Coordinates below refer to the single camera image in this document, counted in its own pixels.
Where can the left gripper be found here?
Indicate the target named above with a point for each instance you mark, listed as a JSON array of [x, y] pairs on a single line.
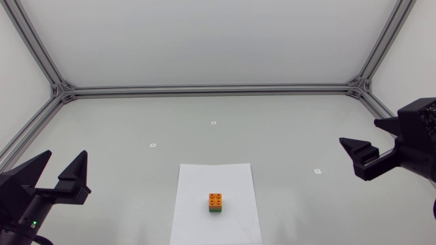
[[17, 197]]

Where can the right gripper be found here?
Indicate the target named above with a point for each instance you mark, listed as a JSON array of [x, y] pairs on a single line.
[[412, 156]]

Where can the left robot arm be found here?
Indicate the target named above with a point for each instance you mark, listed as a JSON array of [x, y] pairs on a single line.
[[24, 228]]

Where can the orange toy brick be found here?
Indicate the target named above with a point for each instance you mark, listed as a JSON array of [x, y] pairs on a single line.
[[215, 200]]

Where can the green toy brick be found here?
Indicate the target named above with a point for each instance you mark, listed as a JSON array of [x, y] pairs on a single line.
[[215, 210]]

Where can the white paper sheet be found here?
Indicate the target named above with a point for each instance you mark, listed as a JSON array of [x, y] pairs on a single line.
[[218, 180]]

